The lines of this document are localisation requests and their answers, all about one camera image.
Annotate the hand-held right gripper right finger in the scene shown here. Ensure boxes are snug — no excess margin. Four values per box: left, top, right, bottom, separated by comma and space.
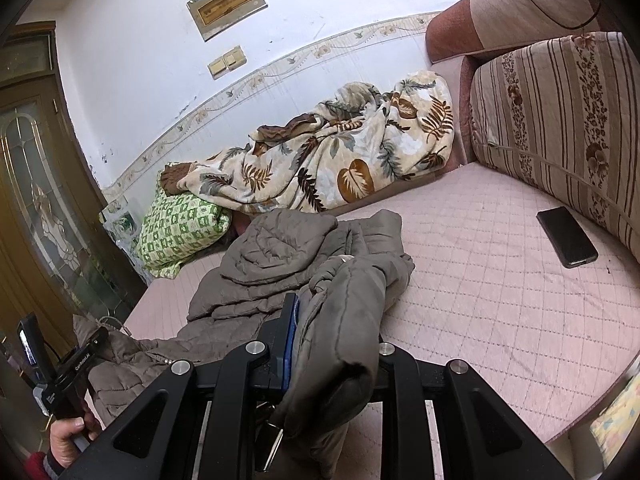
345, 341, 576, 480

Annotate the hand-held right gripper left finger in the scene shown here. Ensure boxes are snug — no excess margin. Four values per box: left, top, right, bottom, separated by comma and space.
62, 292, 301, 480

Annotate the grey-brown padded jacket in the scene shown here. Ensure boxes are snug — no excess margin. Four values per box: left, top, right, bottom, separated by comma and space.
72, 208, 416, 480

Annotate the person's left forearm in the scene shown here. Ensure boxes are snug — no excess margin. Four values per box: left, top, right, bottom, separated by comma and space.
20, 451, 67, 480

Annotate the person's left hand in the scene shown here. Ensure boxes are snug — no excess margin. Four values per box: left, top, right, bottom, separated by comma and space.
47, 399, 104, 467

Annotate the white green printed plastic bag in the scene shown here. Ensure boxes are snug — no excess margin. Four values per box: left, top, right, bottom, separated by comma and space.
99, 199, 144, 262

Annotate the green patterned pillow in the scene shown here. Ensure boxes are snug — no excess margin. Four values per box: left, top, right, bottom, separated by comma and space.
136, 169, 234, 281

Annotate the leaf print blanket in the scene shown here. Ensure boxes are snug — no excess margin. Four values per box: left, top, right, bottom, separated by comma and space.
161, 70, 454, 214

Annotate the wooden door with glass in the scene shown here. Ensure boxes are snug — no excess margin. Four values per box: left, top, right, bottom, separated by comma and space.
0, 20, 147, 361

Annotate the black smartphone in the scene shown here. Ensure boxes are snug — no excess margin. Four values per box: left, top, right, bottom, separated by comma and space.
536, 206, 599, 269

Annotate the pale floral cloth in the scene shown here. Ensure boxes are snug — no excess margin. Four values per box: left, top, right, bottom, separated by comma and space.
589, 384, 640, 467

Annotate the striped floral sofa cushion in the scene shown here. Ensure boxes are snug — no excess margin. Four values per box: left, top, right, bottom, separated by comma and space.
469, 31, 640, 262

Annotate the reddish sofa backrest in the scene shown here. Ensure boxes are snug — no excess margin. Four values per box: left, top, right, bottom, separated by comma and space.
425, 0, 607, 167

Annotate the beige wall light switch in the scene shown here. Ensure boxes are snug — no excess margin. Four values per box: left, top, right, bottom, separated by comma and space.
207, 45, 248, 81

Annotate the wall electrical panel box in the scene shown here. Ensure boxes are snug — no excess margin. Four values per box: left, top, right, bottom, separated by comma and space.
186, 0, 269, 43

